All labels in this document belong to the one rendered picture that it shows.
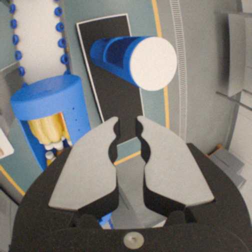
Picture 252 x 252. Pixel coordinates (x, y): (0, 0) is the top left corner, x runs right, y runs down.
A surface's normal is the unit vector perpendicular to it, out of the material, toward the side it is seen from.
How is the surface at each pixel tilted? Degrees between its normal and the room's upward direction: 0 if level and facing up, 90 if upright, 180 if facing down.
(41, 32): 0
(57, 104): 17
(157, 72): 0
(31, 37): 0
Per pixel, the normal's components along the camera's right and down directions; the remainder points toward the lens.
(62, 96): 0.77, 0.29
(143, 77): 0.41, 0.45
